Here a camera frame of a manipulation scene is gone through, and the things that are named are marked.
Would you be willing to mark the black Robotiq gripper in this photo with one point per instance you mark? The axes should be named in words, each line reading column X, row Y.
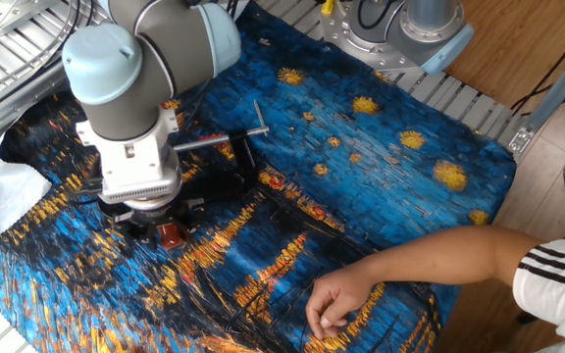
column 150, row 218

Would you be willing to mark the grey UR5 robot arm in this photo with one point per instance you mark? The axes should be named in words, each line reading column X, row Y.
column 130, row 88

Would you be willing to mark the person's bare forearm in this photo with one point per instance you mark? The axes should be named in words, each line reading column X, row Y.
column 434, row 260

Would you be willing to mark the person's bare hand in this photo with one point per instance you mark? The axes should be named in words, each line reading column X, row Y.
column 341, row 294

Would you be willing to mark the white cloth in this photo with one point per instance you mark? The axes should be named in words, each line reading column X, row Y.
column 3, row 196

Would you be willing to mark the blue and orange painted tablecloth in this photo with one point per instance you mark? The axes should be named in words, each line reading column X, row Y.
column 361, row 186

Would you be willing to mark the small yellow object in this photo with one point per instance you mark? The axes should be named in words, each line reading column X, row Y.
column 327, row 7

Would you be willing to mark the white striped shirt sleeve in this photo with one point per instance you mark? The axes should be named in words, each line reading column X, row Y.
column 557, row 294

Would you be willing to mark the aluminium frame post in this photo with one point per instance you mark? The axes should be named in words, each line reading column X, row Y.
column 557, row 93
column 17, row 117

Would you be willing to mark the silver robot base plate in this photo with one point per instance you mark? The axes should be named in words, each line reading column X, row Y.
column 341, row 34

